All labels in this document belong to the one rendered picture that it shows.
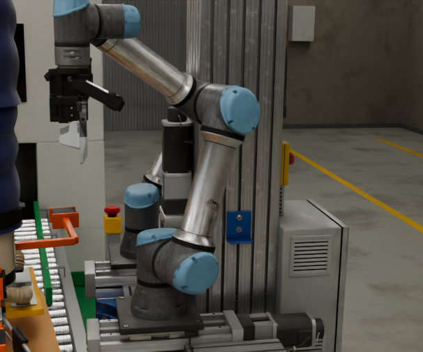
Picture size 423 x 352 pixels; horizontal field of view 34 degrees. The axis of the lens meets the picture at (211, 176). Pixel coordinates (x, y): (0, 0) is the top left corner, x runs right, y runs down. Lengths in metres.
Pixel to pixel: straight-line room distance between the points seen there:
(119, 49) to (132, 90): 10.20
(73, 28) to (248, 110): 0.49
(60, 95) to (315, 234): 0.92
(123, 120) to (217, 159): 10.23
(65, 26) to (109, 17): 0.10
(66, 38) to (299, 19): 10.82
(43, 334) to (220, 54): 0.94
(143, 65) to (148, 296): 0.61
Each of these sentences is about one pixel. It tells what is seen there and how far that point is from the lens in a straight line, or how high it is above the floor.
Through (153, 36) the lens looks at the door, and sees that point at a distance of 11.87.
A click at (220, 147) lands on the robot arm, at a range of 1.72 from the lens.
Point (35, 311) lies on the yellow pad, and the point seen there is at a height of 1.07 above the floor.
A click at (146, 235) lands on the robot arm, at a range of 1.83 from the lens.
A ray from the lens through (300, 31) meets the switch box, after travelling 12.24.
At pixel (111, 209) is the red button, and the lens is 2.96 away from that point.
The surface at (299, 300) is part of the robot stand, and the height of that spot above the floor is 1.00.
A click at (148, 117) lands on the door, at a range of 11.96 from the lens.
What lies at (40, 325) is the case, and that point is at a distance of 2.12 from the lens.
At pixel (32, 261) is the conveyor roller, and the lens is 3.88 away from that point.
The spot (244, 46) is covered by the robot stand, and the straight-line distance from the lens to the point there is 1.98.
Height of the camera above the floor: 1.81
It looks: 12 degrees down
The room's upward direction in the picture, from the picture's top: 1 degrees clockwise
